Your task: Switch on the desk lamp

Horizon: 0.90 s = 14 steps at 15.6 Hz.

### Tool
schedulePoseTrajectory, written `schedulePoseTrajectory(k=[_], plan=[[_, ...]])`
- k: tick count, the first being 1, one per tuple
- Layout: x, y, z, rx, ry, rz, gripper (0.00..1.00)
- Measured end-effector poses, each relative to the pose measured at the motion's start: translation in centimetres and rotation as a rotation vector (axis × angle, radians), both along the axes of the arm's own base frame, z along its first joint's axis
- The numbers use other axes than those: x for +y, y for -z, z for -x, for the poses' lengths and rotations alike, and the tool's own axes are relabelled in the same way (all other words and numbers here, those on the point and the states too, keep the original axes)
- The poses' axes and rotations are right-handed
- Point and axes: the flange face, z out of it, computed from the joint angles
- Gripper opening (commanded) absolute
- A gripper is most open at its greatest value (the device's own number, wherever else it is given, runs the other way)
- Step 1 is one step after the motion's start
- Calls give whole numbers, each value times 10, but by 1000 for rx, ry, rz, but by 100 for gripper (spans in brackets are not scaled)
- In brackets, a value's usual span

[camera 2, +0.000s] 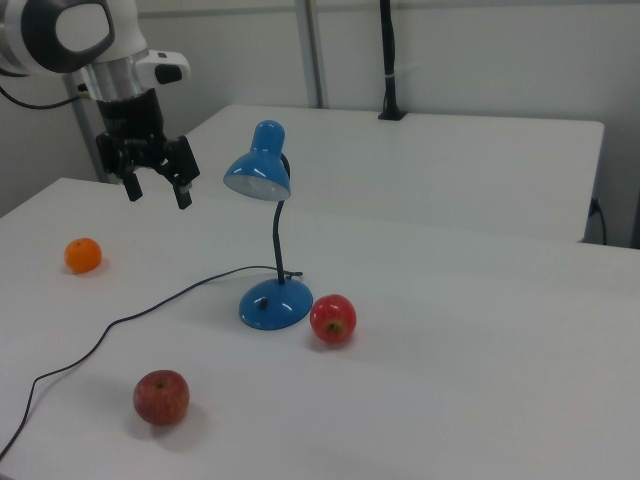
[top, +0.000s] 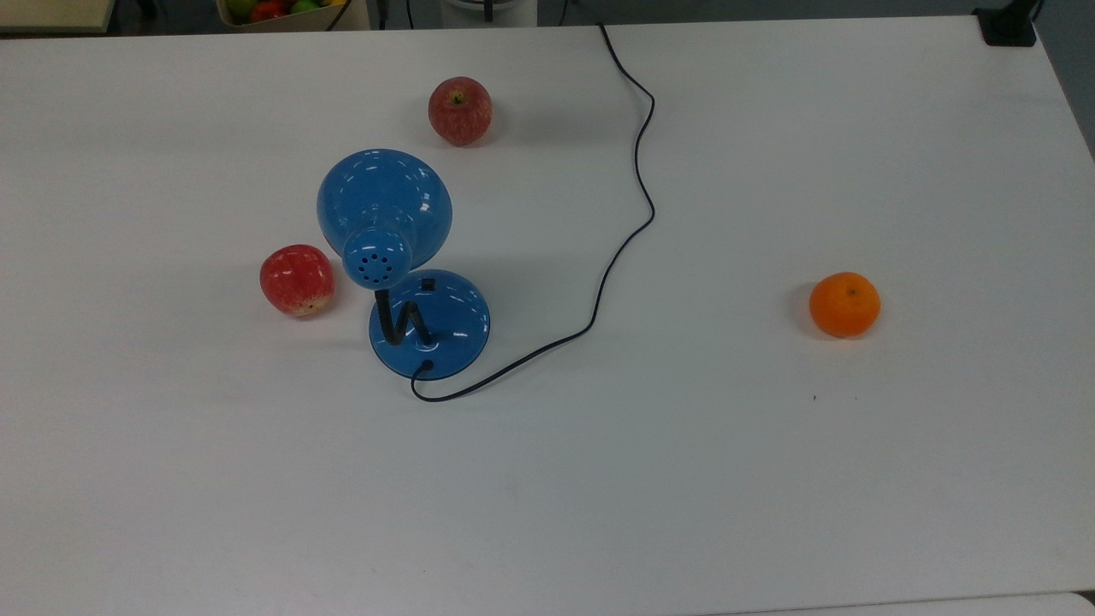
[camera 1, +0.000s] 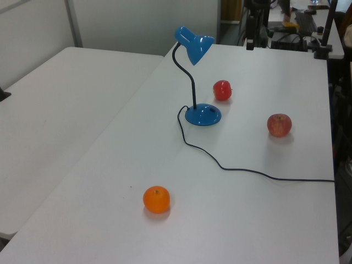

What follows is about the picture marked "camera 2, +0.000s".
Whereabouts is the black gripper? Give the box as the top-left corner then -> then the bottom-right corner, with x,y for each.
95,88 -> 201,210

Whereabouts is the blue gooseneck desk lamp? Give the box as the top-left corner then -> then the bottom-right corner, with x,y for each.
222,118 -> 315,331

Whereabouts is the orange mandarin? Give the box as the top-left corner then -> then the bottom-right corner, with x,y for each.
63,237 -> 104,275

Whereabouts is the dull red striped apple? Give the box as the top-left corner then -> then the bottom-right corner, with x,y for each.
132,369 -> 191,427

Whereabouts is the bright red apple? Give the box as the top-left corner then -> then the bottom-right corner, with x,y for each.
309,293 -> 358,345

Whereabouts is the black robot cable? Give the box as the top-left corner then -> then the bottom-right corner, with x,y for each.
0,69 -> 89,110

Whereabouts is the black lamp power cord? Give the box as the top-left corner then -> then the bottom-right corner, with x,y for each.
0,264 -> 304,466

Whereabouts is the black camera pole with clamp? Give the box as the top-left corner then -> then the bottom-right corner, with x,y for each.
377,0 -> 407,122

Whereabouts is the black cable at table edge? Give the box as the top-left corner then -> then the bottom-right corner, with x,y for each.
591,197 -> 609,246

